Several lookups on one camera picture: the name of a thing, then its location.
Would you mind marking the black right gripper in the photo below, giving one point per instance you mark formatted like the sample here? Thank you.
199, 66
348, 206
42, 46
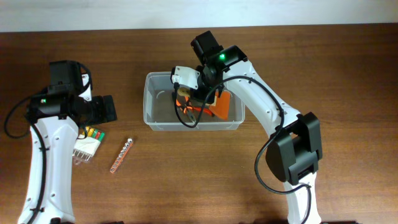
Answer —
203, 94

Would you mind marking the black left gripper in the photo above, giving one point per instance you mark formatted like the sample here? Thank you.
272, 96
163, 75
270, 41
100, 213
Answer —
98, 101

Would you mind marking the red handled small cutters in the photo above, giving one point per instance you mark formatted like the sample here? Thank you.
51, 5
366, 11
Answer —
205, 110

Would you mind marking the orange scraper wooden handle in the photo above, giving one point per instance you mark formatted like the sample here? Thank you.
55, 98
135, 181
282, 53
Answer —
220, 108

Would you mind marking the orange black long-nose pliers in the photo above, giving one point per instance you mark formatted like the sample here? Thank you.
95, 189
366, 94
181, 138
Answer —
186, 108

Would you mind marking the orange socket bit rail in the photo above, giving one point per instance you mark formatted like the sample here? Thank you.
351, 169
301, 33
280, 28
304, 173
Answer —
118, 161

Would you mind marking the clear plastic container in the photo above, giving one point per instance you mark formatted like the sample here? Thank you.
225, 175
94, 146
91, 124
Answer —
159, 112

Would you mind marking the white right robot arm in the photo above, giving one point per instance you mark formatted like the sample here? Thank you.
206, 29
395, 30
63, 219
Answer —
294, 146

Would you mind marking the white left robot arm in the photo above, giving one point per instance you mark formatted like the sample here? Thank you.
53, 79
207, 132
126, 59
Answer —
55, 115

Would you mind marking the coloured screwdriver bit set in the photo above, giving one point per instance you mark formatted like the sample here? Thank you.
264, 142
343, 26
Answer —
87, 144

